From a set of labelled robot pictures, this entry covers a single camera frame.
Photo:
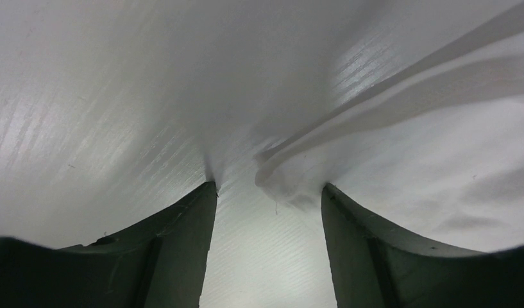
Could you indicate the white t shirt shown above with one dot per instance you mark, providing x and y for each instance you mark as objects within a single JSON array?
[{"x": 437, "y": 148}]

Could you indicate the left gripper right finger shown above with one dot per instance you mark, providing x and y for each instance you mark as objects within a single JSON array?
[{"x": 377, "y": 263}]

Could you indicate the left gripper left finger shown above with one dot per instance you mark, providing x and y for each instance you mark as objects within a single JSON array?
[{"x": 160, "y": 261}]

